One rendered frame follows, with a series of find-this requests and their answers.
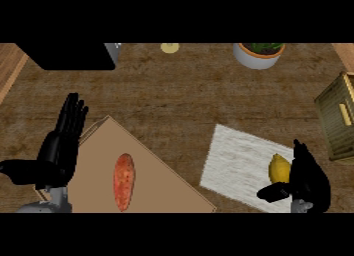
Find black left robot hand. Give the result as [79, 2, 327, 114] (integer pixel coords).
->
[0, 92, 89, 190]

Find black appliance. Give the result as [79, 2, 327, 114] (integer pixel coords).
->
[14, 42, 117, 71]

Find pale yellow round object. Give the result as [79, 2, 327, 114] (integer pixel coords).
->
[159, 42, 181, 54]

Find white placemat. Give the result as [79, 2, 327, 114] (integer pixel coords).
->
[197, 123, 294, 214]

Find tan wooden cutting board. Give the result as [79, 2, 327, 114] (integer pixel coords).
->
[33, 114, 218, 214]

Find orange sweet potato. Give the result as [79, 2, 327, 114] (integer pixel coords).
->
[111, 152, 136, 213]

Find olive wicker basket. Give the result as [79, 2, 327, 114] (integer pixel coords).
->
[312, 71, 354, 168]

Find white potted plant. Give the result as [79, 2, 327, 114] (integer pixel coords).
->
[231, 42, 287, 71]

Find yellow lemon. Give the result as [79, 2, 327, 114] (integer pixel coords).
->
[268, 153, 291, 185]

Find grey metal object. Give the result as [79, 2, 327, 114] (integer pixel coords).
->
[102, 42, 123, 67]

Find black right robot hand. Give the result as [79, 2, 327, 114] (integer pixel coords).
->
[255, 138, 331, 214]

